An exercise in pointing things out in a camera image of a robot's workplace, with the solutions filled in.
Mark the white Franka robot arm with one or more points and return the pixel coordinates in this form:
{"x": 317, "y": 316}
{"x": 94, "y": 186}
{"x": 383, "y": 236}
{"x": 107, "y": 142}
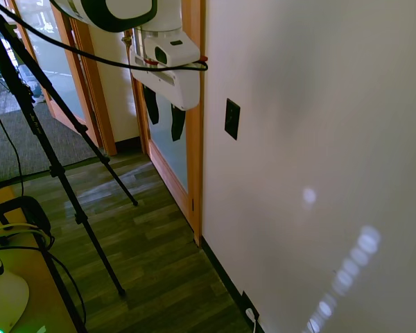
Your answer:
{"x": 100, "y": 10}

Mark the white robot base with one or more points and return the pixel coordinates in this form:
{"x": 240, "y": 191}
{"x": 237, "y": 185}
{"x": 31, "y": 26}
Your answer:
{"x": 3, "y": 298}

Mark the black clamp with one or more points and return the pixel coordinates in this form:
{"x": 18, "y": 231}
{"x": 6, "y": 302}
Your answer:
{"x": 31, "y": 211}

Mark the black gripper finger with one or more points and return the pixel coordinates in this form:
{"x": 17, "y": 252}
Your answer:
{"x": 177, "y": 125}
{"x": 152, "y": 105}

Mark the wooden table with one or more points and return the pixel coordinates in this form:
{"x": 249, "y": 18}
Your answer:
{"x": 24, "y": 270}

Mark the grey carpet rug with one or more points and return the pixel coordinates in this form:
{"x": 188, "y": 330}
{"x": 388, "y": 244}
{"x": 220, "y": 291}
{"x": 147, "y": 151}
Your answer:
{"x": 24, "y": 138}

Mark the black camera tripod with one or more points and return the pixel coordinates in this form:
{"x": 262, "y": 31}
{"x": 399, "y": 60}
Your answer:
{"x": 52, "y": 152}

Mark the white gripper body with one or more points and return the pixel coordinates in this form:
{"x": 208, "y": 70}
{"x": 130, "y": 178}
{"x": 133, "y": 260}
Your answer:
{"x": 180, "y": 83}

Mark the black light switch plate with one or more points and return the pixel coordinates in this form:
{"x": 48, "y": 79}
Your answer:
{"x": 232, "y": 118}

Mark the black wall outlet plate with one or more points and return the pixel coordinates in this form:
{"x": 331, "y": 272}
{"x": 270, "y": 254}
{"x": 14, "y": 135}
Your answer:
{"x": 248, "y": 301}

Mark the white wall plug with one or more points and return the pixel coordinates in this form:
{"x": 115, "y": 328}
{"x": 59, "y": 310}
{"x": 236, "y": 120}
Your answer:
{"x": 251, "y": 315}

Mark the wooden door frame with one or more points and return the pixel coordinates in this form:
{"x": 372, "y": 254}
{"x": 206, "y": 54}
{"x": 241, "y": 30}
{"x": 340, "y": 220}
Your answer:
{"x": 104, "y": 104}

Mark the wooden framed glass panel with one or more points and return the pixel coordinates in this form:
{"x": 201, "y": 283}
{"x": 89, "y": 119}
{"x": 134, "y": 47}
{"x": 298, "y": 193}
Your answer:
{"x": 52, "y": 69}

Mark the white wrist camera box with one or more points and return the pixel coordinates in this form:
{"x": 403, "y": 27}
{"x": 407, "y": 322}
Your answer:
{"x": 171, "y": 52}

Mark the wooden glass door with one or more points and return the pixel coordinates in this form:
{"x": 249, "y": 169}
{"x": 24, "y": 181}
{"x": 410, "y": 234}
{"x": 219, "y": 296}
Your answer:
{"x": 170, "y": 145}

